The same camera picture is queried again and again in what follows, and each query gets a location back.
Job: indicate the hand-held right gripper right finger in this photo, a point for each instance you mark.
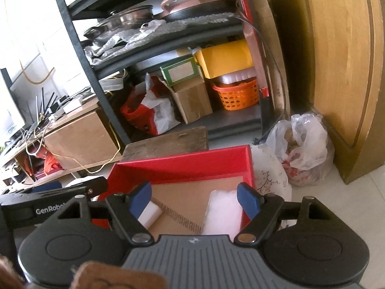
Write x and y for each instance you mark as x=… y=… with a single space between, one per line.
x=248 y=200

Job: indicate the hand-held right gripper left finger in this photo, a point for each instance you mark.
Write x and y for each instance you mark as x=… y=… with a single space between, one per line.
x=141 y=198

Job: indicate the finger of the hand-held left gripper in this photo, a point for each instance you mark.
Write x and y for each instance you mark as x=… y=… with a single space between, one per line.
x=81 y=188

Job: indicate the red box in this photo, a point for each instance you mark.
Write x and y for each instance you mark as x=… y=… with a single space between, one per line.
x=180 y=165

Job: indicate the white fluffy pad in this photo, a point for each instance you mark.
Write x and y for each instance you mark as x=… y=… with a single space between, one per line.
x=222 y=213

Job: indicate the floral tablecloth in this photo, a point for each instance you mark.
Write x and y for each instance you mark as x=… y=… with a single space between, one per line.
x=270 y=174

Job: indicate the wooden media stand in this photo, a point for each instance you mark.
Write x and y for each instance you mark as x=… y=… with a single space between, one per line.
x=78 y=135

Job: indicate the worn wooden board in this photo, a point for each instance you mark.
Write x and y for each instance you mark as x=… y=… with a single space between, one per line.
x=168 y=144

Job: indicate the white power adapter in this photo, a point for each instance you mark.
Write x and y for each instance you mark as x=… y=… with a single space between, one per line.
x=73 y=105

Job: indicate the red and white plastic bag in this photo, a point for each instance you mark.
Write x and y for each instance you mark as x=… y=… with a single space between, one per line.
x=156 y=111

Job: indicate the black router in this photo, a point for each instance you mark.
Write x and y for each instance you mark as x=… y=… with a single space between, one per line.
x=52 y=104

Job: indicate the television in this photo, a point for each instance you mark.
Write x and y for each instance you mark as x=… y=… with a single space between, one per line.
x=12 y=111

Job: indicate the orange plastic basket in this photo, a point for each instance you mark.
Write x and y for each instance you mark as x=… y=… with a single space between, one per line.
x=237 y=94

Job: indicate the white shopping bag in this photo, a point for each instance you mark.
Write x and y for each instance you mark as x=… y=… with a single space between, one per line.
x=33 y=90

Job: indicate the brown cardboard box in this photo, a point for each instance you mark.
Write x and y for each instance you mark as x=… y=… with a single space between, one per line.
x=192 y=99

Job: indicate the clear plastic container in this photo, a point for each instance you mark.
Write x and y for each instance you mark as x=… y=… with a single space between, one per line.
x=237 y=76

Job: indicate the green box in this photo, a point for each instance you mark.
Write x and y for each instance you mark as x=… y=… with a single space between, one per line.
x=180 y=70

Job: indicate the yellow box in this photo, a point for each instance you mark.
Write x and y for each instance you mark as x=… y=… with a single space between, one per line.
x=225 y=57

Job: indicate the black metal shelf rack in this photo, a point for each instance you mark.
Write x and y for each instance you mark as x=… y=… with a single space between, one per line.
x=75 y=42

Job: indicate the wooden door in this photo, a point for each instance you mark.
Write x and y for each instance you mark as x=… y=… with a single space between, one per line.
x=331 y=66

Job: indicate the brown cardboard sheet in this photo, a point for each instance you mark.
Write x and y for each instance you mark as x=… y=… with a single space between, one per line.
x=270 y=36

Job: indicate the clear bubble wrap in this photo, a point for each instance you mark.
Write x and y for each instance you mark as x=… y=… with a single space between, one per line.
x=180 y=24

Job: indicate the red panel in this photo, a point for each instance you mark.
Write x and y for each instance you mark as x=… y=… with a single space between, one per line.
x=248 y=21

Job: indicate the black pan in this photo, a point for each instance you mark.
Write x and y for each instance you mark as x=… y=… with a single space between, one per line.
x=207 y=8

